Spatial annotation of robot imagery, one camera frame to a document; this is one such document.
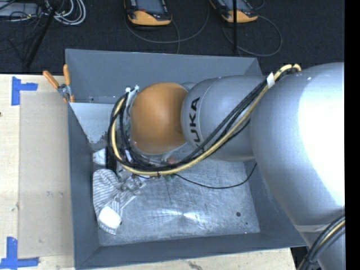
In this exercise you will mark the white striped cloth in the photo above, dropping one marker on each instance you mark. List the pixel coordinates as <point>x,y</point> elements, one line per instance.
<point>105,187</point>

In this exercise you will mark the brown cardboard board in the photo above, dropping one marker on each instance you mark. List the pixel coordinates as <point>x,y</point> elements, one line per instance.
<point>45,164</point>

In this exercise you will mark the white crumpled cloth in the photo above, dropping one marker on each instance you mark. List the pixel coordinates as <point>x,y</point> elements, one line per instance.
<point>99,157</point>

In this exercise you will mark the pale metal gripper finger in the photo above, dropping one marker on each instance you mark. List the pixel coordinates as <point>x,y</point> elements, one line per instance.
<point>137,183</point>

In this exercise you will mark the grey metal bin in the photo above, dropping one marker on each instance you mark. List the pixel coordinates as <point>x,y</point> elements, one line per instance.
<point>180,207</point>

